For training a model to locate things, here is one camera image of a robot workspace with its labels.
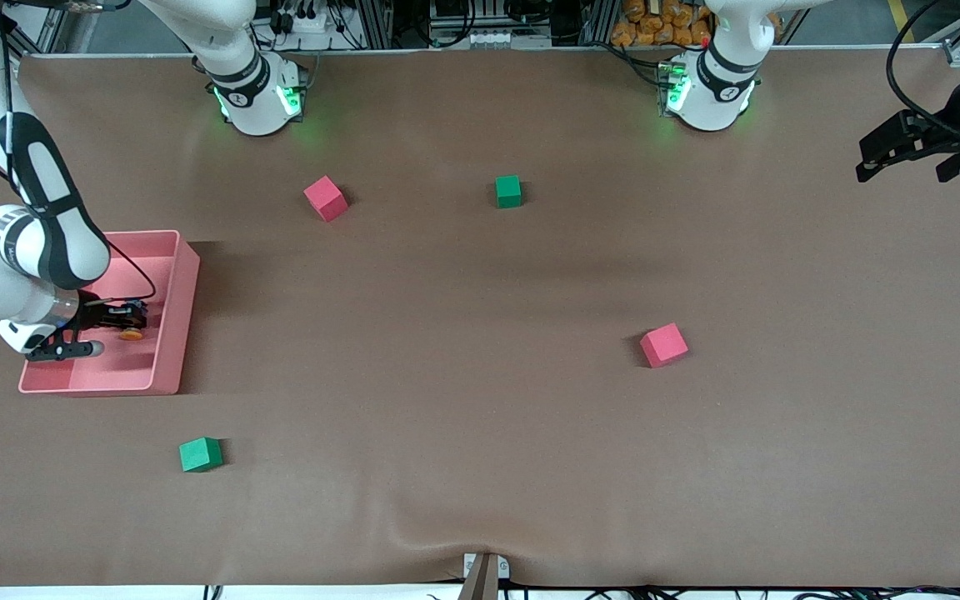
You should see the pink plastic tray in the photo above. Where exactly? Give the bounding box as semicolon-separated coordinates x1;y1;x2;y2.
17;230;202;397

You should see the orange snack bag pile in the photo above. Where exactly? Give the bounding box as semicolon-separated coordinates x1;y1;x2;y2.
611;0;714;48

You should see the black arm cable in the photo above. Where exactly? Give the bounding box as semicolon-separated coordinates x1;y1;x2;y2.
886;0;960;134
0;0;158;305

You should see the white terminal block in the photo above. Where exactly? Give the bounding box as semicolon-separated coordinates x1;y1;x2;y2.
427;31;552;49

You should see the pink foam cube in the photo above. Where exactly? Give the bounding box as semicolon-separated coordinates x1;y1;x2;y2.
639;322;690;369
303;175;350;223

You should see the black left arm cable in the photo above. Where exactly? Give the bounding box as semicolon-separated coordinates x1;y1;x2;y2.
886;0;960;134

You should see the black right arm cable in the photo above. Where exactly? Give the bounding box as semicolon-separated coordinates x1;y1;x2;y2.
0;0;158;305

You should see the white power strip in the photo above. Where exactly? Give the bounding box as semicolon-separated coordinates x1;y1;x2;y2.
276;0;339;34

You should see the grey camera bracket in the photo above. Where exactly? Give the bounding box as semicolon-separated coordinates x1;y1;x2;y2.
462;552;512;600

